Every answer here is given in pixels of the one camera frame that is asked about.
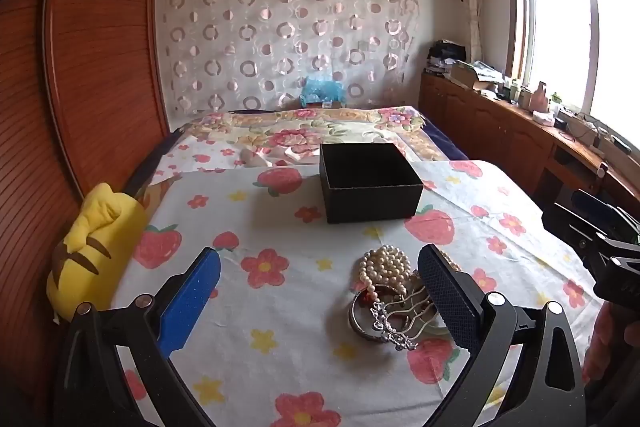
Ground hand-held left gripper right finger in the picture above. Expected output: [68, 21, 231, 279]
[417, 243, 587, 427]

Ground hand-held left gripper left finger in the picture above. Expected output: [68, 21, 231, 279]
[52, 247, 223, 427]

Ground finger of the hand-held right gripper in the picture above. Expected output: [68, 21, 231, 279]
[571, 188, 640, 233]
[541, 202, 640, 270]

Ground green jade bangle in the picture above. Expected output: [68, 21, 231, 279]
[422, 319, 454, 343]

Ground silver hair comb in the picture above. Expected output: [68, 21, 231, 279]
[370, 283, 442, 352]

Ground pearl necklace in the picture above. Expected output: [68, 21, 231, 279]
[357, 245, 463, 304]

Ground red bead bracelet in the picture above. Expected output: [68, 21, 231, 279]
[362, 283, 408, 308]

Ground silver bangle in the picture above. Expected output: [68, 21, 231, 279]
[348, 289, 401, 341]

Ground black jewelry box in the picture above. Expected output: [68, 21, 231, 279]
[319, 142, 425, 224]

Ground person's right hand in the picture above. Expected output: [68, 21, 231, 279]
[582, 302, 625, 383]

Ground yellow plush toy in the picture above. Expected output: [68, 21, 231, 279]
[46, 182, 151, 323]

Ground strawberry print bed sheet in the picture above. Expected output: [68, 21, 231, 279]
[110, 139, 606, 427]

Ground wooden cabinet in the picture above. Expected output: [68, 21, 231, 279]
[419, 72, 640, 218]

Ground dark blue blanket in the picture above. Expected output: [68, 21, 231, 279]
[420, 114, 471, 162]

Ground stack of books and papers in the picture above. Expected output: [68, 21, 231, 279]
[450, 59, 506, 94]

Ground window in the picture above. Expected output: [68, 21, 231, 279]
[505, 0, 640, 142]

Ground floral blanket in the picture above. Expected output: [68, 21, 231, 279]
[170, 106, 441, 168]

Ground pile of dark clothes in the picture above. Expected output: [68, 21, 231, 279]
[427, 39, 468, 75]

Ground blue plastic bag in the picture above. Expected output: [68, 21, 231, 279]
[300, 77, 347, 105]

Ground circle patterned curtain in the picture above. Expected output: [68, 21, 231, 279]
[157, 0, 421, 115]

